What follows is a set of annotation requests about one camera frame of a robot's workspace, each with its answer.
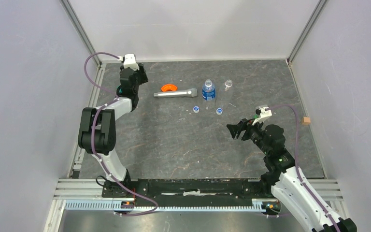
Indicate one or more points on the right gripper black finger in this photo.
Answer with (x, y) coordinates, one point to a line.
(235, 130)
(245, 122)

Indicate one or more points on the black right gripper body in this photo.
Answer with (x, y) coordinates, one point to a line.
(252, 132)

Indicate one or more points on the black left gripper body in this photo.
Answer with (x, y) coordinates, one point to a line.
(140, 76)

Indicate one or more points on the white cap of bottle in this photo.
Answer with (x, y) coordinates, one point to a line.
(219, 111)

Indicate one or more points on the blue-white Pocari bottle cap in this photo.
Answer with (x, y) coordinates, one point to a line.
(196, 109)

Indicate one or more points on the blue labelled Pocari bottle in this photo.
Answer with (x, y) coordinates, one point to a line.
(208, 90)

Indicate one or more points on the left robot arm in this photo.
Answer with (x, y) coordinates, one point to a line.
(97, 132)

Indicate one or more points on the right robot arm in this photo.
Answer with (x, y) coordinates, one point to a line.
(286, 181)

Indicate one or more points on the orange curved pipe piece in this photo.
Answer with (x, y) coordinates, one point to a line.
(168, 87)

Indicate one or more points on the silver microphone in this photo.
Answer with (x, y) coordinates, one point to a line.
(178, 93)

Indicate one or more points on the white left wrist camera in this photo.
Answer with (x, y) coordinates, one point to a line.
(129, 61)

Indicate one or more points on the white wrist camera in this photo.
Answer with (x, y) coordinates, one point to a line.
(129, 61)
(261, 114)

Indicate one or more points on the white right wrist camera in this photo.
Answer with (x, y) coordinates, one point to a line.
(261, 114)

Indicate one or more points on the brown cube near right wall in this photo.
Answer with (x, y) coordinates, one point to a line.
(306, 120)

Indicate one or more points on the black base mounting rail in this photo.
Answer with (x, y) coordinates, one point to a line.
(189, 192)

